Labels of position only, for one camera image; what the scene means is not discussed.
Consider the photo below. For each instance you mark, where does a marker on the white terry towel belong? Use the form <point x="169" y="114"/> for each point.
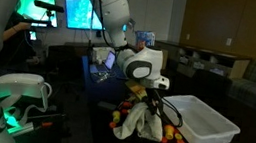
<point x="139" y="122"/>

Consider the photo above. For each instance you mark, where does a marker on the green lit monitor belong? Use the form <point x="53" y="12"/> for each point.
<point x="29" y="8"/>

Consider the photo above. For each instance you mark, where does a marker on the wooden cabinet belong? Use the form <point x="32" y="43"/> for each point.
<point x="210" y="61"/>

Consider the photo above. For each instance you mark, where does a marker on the blue printed box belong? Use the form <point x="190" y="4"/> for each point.
<point x="144" y="39"/>

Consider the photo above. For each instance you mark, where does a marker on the yellow cup orange lid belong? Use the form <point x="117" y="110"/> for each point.
<point x="169" y="132"/>

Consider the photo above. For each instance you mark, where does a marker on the blue lit monitor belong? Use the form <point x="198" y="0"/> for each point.
<point x="82" y="11"/>

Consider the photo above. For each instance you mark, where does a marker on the red plastic toy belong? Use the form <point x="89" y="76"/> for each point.
<point x="126" y="104"/>

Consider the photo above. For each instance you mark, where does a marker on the white box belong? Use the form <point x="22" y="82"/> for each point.
<point x="98" y="53"/>

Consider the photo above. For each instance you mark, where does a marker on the black camera on tripod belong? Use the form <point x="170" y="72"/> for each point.
<point x="48" y="6"/>

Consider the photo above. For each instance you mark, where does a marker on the dark rectangular block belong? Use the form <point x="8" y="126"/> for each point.
<point x="106" y="106"/>

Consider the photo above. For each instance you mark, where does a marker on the person in dark clothes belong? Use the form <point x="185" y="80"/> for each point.
<point x="12" y="30"/>

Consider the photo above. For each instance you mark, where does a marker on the yellow plastic disc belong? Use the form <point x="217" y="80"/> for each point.
<point x="178" y="136"/>

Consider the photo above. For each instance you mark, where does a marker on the tablet computer with keyboard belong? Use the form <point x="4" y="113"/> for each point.
<point x="110" y="60"/>

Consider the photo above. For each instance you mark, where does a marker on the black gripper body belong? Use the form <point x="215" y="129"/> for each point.
<point x="154" y="100"/>

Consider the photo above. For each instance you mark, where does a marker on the wall outlet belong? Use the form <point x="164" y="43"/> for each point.
<point x="228" y="42"/>

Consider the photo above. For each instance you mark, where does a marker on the white plastic bin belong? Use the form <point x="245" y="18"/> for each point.
<point x="201" y="125"/>

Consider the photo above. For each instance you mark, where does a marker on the large black chair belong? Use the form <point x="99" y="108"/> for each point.
<point x="210" y="84"/>

